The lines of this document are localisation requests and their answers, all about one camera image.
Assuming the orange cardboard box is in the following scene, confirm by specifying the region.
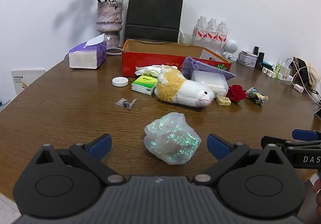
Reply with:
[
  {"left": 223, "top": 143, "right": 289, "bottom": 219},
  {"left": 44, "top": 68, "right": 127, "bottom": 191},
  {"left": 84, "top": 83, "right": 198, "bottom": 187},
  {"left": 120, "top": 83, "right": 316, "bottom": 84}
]
[{"left": 122, "top": 39, "right": 232, "bottom": 77}]

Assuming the crumpled colourful wrapper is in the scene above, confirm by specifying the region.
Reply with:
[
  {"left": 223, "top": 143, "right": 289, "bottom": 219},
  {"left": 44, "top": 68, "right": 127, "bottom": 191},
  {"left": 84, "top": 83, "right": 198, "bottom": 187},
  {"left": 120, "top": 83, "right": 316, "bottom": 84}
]
[{"left": 246, "top": 87, "right": 269, "bottom": 105}]

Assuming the tall black device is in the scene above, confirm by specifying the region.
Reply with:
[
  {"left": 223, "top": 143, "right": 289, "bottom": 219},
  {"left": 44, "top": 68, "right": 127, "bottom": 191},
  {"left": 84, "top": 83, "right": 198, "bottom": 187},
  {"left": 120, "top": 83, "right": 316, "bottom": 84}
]
[{"left": 256, "top": 52, "right": 265, "bottom": 70}]

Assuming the white robot figurine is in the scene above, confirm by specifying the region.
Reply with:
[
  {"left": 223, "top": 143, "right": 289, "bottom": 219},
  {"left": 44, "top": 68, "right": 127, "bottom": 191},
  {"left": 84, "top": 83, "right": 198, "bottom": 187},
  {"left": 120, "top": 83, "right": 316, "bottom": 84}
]
[{"left": 223, "top": 39, "right": 238, "bottom": 62}]

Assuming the small beige box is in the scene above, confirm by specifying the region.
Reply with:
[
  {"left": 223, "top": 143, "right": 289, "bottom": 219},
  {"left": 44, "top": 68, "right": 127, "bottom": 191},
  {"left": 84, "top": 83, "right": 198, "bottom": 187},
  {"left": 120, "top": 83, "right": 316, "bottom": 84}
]
[{"left": 216, "top": 96, "right": 232, "bottom": 106}]

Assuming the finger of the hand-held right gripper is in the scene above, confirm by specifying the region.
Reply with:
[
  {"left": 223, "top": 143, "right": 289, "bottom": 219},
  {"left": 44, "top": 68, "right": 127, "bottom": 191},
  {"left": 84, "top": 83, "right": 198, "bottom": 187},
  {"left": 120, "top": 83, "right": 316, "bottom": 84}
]
[
  {"left": 261, "top": 136, "right": 321, "bottom": 150},
  {"left": 292, "top": 129, "right": 321, "bottom": 141}
]

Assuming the red rose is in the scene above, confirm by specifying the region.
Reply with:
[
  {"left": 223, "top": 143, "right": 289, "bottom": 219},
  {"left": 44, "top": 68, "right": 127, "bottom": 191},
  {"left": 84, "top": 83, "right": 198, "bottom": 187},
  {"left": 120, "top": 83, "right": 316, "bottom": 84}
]
[{"left": 226, "top": 85, "right": 247, "bottom": 104}]

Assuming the purple tissue pack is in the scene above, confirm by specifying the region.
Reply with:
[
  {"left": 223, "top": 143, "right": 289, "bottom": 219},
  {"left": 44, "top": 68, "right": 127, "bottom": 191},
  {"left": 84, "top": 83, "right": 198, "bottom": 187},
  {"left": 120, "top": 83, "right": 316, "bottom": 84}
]
[{"left": 69, "top": 33, "right": 111, "bottom": 70}]

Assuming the small white box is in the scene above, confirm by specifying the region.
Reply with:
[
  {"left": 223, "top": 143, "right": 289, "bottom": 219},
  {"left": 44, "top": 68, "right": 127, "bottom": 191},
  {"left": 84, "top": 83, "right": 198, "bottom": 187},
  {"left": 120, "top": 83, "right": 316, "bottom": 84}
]
[{"left": 238, "top": 51, "right": 259, "bottom": 66}]

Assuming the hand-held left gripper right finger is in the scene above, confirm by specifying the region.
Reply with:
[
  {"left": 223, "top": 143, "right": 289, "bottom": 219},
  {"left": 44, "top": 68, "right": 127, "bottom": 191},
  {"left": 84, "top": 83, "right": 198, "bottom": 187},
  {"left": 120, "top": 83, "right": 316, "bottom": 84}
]
[{"left": 193, "top": 134, "right": 286, "bottom": 186}]

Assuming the white tissue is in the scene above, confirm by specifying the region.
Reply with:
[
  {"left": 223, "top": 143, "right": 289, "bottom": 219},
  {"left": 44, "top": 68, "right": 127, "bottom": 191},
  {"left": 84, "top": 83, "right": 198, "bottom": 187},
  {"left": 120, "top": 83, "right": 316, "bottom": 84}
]
[{"left": 134, "top": 64, "right": 173, "bottom": 77}]

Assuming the black paper bag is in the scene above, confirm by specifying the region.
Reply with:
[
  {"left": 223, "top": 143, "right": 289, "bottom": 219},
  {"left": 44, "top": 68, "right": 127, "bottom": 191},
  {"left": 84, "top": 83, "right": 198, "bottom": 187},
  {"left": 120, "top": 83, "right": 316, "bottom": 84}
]
[{"left": 124, "top": 0, "right": 185, "bottom": 44}]

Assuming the white round lid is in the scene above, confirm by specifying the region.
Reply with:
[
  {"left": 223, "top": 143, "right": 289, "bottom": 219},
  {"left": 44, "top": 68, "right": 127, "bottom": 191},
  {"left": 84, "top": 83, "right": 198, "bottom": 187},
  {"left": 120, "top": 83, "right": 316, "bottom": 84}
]
[{"left": 112, "top": 76, "right": 129, "bottom": 87}]

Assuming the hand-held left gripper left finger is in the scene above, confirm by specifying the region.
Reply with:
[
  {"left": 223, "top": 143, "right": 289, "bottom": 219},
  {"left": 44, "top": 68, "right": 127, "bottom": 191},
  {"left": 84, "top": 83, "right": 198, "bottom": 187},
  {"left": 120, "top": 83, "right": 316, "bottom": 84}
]
[{"left": 35, "top": 134, "right": 126, "bottom": 186}]

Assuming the yellow white plush toy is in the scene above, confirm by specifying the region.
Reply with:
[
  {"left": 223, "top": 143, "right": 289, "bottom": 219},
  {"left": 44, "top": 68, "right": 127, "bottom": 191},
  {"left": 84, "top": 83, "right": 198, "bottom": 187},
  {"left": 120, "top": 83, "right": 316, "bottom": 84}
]
[{"left": 153, "top": 67, "right": 215, "bottom": 108}]

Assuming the clear water bottle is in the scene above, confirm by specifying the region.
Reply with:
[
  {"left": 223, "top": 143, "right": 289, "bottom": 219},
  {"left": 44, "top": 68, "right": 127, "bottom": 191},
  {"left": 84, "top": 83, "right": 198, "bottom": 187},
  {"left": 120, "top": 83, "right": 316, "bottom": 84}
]
[
  {"left": 216, "top": 20, "right": 229, "bottom": 55},
  {"left": 206, "top": 17, "right": 218, "bottom": 50},
  {"left": 193, "top": 15, "right": 208, "bottom": 46}
]

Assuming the purple ceramic vase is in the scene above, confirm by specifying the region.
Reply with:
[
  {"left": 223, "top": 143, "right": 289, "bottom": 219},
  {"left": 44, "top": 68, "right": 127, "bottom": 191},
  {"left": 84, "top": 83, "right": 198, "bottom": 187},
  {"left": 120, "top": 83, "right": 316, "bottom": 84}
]
[{"left": 96, "top": 1, "right": 123, "bottom": 48}]

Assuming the white cable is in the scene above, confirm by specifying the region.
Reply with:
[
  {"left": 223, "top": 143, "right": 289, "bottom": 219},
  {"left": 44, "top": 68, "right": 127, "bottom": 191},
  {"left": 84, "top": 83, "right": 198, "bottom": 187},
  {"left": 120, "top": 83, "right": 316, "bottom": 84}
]
[{"left": 286, "top": 58, "right": 321, "bottom": 107}]

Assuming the purple cloth pouch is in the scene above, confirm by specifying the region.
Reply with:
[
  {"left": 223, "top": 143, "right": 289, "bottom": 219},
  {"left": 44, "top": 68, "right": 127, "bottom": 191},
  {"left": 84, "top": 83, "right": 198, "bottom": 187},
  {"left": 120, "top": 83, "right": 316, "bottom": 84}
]
[{"left": 181, "top": 56, "right": 236, "bottom": 81}]

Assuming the green tissue packet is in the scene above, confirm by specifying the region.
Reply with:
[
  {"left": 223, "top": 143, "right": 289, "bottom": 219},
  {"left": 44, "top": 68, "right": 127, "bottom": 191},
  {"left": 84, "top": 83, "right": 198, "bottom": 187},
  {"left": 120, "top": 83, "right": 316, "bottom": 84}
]
[{"left": 131, "top": 75, "right": 158, "bottom": 96}]

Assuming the person's right hand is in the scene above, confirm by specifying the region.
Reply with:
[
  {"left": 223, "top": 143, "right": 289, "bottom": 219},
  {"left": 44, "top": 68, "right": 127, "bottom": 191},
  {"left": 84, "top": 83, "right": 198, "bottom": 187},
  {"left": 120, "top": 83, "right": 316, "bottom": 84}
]
[{"left": 312, "top": 179, "right": 321, "bottom": 214}]

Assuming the iridescent plastic bag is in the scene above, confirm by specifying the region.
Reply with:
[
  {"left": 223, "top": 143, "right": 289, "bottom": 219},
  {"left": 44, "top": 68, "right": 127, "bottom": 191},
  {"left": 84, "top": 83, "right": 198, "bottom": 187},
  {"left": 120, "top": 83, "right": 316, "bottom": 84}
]
[{"left": 144, "top": 112, "right": 202, "bottom": 165}]

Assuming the white charger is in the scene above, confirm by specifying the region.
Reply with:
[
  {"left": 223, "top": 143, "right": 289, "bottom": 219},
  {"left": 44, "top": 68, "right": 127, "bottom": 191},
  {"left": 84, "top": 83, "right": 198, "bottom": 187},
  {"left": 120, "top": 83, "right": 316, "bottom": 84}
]
[{"left": 277, "top": 62, "right": 294, "bottom": 81}]

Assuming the clear plastic container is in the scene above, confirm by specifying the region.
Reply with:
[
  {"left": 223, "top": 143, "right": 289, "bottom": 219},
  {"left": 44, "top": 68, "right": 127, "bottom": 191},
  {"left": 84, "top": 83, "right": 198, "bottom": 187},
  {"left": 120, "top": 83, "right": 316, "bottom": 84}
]
[{"left": 179, "top": 29, "right": 195, "bottom": 46}]

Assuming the translucent white plastic box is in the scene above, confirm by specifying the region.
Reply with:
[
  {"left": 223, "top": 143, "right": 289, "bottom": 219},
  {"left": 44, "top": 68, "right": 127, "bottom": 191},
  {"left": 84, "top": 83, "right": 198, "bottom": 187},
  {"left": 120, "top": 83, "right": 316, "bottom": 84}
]
[{"left": 192, "top": 70, "right": 229, "bottom": 96}]

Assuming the brown bag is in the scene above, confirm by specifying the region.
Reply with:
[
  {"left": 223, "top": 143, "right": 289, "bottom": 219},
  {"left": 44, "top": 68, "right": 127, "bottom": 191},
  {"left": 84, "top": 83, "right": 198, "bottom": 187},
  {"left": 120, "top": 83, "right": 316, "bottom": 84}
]
[{"left": 292, "top": 57, "right": 321, "bottom": 89}]

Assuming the small clear plastic packet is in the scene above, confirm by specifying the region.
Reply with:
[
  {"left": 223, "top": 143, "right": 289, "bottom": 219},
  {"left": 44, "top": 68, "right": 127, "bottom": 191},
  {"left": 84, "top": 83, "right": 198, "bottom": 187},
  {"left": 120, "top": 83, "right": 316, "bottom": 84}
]
[{"left": 115, "top": 98, "right": 138, "bottom": 110}]

